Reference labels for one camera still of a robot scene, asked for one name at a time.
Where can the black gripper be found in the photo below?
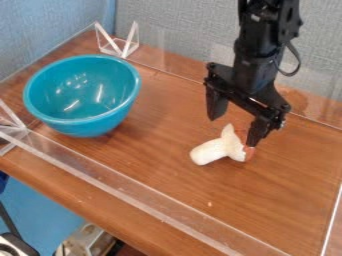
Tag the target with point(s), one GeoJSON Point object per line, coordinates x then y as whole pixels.
{"type": "Point", "coordinates": [246, 84]}

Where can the toy mushroom brown cap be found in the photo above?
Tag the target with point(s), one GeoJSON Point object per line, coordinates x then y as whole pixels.
{"type": "Point", "coordinates": [228, 145]}

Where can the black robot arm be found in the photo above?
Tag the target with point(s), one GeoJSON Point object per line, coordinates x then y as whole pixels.
{"type": "Point", "coordinates": [270, 24]}

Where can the blue bowl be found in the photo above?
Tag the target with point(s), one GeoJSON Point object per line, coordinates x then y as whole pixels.
{"type": "Point", "coordinates": [83, 94]}

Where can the clear acrylic back barrier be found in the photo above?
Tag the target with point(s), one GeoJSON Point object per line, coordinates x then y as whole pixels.
{"type": "Point", "coordinates": [310, 106]}

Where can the clear acrylic barrier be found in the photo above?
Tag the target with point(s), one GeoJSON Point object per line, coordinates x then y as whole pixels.
{"type": "Point", "coordinates": [310, 106]}
{"type": "Point", "coordinates": [171, 212]}

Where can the clear acrylic front barrier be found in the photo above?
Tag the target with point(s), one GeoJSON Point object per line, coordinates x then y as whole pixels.
{"type": "Point", "coordinates": [171, 212]}

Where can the black chair part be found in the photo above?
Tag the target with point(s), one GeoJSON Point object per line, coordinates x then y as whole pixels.
{"type": "Point", "coordinates": [12, 245]}

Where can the clear acrylic corner bracket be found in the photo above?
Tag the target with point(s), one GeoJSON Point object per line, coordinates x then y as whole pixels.
{"type": "Point", "coordinates": [116, 46]}

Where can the grey metal bracket below table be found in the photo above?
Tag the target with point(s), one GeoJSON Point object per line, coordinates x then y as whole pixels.
{"type": "Point", "coordinates": [88, 241]}

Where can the clear acrylic left bracket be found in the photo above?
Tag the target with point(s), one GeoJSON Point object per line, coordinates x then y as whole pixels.
{"type": "Point", "coordinates": [13, 131]}

